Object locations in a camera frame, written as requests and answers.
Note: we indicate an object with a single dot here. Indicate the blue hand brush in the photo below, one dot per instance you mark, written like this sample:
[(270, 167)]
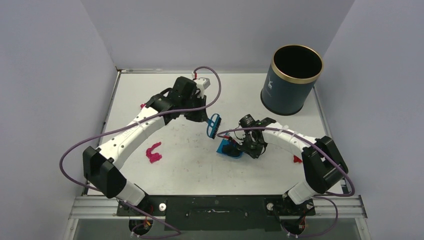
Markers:
[(213, 125)]

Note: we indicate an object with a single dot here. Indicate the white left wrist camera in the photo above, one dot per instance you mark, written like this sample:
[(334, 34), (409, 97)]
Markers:
[(202, 84)]

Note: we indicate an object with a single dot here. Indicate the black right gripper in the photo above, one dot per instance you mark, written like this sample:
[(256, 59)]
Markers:
[(248, 146)]

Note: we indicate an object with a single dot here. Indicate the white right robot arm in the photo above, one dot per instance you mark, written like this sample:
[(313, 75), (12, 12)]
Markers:
[(322, 162)]

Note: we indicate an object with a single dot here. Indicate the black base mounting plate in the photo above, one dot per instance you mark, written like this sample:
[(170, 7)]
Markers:
[(217, 212)]

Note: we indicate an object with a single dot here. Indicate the blue plastic dustpan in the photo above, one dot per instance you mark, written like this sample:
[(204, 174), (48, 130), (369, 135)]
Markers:
[(226, 141)]

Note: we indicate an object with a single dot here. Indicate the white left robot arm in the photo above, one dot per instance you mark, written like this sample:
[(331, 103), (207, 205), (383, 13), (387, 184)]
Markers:
[(101, 165)]

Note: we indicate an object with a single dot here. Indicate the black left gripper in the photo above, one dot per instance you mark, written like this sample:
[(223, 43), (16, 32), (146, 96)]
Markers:
[(200, 116)]

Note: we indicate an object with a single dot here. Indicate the dark blue gold-rimmed bin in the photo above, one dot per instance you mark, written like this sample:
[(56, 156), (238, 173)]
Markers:
[(293, 72)]

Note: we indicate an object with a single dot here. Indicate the large pink paper scrap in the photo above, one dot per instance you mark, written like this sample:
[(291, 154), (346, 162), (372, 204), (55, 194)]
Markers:
[(151, 155)]

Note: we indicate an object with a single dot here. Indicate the aluminium rail frame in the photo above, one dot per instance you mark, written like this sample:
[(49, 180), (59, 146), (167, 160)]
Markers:
[(100, 207)]

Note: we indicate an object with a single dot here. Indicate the red paper scrap right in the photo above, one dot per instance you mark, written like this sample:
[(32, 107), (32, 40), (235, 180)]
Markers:
[(296, 160)]

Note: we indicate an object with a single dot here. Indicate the large black paper scrap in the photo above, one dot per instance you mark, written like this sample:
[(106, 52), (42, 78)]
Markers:
[(231, 151)]

